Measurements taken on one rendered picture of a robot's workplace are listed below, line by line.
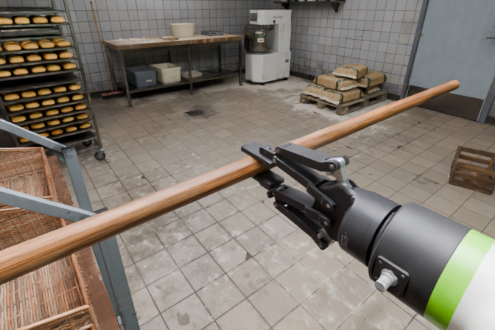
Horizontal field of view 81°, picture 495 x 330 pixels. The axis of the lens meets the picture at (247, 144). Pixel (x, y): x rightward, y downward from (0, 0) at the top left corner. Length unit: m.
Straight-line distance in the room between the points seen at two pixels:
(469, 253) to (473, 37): 4.60
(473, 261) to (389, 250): 0.06
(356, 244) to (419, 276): 0.06
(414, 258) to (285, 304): 1.47
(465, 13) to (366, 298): 3.90
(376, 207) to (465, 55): 4.59
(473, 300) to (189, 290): 1.61
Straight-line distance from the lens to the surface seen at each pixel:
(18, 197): 0.75
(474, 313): 0.30
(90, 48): 5.39
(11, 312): 1.22
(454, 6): 4.93
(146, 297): 1.84
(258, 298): 1.75
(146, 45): 4.71
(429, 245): 0.30
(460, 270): 0.30
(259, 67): 5.61
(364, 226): 0.32
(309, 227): 0.41
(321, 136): 0.53
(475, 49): 4.85
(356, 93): 4.53
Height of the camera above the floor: 1.42
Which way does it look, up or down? 26 degrees down
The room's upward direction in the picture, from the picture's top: straight up
